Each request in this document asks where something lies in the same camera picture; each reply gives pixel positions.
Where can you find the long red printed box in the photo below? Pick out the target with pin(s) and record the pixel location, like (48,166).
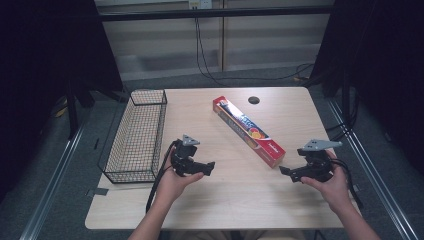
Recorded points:
(248,131)

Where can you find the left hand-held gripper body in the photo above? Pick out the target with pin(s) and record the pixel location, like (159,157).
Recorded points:
(186,156)

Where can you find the person's left hand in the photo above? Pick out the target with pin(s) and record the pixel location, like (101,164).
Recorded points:
(173,186)

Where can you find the dark curtain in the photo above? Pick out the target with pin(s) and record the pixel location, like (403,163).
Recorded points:
(383,60)
(43,56)

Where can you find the aluminium floor rail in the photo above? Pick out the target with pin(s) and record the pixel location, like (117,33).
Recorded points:
(376,180)
(50,186)

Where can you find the grey tape piece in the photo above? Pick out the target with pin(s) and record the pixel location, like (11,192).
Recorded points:
(98,192)

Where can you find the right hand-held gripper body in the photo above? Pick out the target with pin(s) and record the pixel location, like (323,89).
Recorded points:
(316,163)

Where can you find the white wall socket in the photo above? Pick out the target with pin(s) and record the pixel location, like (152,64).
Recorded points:
(200,4)

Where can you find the black horizontal bar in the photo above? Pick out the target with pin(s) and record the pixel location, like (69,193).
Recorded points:
(213,14)

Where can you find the person's right hand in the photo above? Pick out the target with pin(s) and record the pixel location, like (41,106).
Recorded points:
(330,190)

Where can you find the black metal stand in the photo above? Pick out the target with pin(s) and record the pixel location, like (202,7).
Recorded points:
(71,110)
(346,100)

